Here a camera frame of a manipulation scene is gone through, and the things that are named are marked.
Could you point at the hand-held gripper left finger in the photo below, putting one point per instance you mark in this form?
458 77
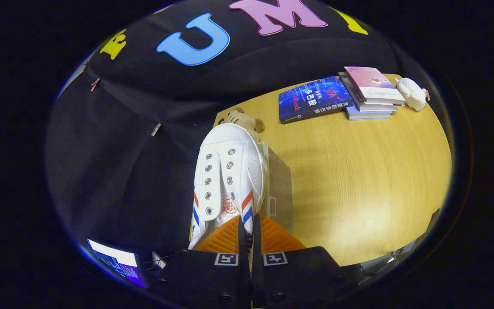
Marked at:
242 274

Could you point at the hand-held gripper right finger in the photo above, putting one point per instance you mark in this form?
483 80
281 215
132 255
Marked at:
257 274

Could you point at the white canvas shoe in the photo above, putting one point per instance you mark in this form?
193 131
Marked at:
230 171

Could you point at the white power adapter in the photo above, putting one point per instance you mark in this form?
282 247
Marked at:
158 259

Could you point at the lit computer screen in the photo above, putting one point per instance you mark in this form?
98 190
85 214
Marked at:
116 262

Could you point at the tan plush dog toy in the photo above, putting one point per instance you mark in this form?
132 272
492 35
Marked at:
251 122

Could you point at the black backdrop cloth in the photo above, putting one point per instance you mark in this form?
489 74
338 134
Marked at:
114 171

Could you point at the silver clip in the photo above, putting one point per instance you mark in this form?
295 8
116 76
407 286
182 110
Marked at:
156 128

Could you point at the blue cover book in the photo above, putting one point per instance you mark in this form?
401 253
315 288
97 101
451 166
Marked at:
315 99

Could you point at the pale blue book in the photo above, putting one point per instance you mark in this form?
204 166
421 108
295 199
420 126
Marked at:
367 115

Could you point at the pink cover book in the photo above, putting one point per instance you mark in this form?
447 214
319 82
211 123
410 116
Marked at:
373 83

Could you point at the white plush toy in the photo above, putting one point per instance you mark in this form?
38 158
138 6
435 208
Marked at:
412 93

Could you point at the pink clip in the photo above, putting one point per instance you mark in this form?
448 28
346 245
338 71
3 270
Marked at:
95 84

